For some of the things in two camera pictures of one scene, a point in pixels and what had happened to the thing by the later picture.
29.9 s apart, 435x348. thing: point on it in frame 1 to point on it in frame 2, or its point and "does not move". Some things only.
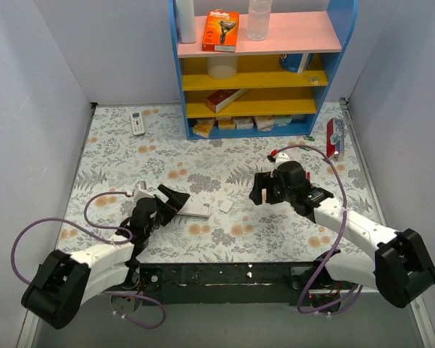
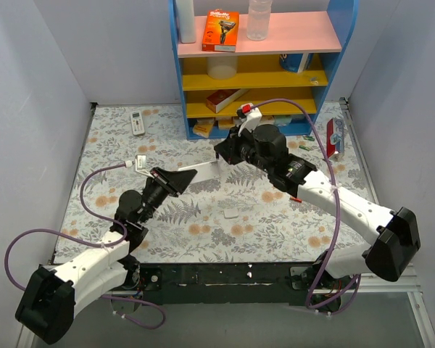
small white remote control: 137,122 does not move
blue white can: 296,62 does not move
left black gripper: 163,207 to 165,182
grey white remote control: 195,206 to 204,171
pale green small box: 283,120 does not move
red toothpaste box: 335,138 does not move
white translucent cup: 222,67 does not move
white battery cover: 225,205 to 230,213
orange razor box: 220,31 does not move
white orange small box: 226,123 does not move
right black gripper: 267,191 to 234,148
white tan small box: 264,123 does not move
